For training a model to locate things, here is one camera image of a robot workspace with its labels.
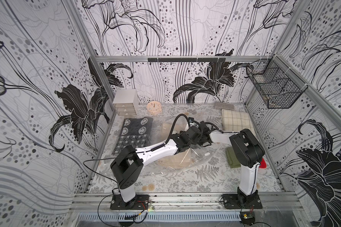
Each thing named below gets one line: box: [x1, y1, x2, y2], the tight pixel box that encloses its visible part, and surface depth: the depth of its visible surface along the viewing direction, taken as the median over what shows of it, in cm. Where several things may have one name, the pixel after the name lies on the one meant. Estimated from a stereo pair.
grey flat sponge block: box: [214, 102, 234, 110], surface depth 117 cm
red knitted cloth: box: [258, 157, 267, 169], surface depth 83 cm
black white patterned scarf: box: [111, 116, 154, 156], surface depth 97 cm
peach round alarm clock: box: [146, 100, 162, 115], surface depth 114 cm
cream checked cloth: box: [221, 108, 256, 136], surface depth 104 cm
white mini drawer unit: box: [112, 88, 139, 116], surface depth 111 cm
